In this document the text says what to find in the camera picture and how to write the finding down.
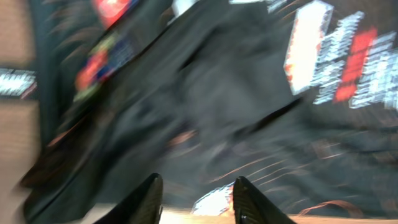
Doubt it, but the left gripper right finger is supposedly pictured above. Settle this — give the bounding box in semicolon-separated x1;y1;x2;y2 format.
233;176;295;224

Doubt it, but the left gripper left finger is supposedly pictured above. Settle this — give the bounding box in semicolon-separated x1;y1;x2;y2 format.
94;173;163;224

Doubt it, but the black printed cycling jersey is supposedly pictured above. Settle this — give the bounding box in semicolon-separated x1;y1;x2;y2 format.
21;0;397;223

